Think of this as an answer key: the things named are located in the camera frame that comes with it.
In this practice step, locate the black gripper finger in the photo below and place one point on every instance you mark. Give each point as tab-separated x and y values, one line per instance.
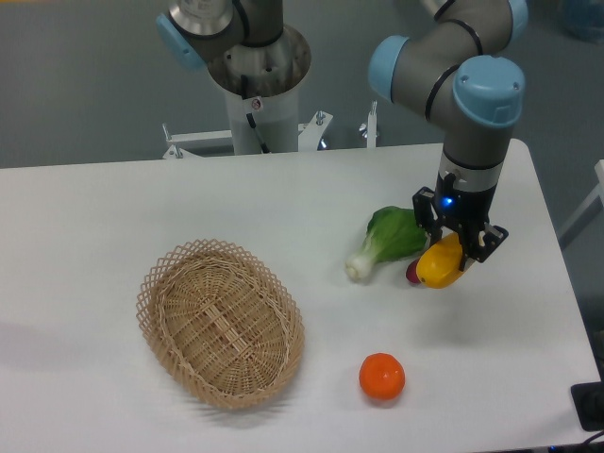
426	217
478	242

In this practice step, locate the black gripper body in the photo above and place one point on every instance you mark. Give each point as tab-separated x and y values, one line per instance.
457	208

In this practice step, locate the yellow mango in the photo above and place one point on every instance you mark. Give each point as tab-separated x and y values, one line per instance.
439	266

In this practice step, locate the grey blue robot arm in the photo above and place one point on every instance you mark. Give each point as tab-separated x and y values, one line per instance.
454	77

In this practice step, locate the green bok choy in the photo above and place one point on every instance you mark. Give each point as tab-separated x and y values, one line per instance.
391	235

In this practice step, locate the red round fruit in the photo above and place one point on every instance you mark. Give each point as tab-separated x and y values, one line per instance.
411	273

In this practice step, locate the orange tangerine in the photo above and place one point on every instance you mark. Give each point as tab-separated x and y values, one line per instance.
382	377

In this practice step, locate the black device at table edge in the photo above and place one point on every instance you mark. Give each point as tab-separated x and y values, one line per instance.
588	401

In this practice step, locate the blue object top right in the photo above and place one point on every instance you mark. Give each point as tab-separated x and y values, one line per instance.
583	19

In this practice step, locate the woven wicker basket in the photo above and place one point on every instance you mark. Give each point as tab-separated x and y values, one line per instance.
221	324

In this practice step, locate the white frame at right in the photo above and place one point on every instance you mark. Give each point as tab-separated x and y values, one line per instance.
585	213

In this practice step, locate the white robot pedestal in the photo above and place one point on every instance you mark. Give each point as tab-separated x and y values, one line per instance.
260	86

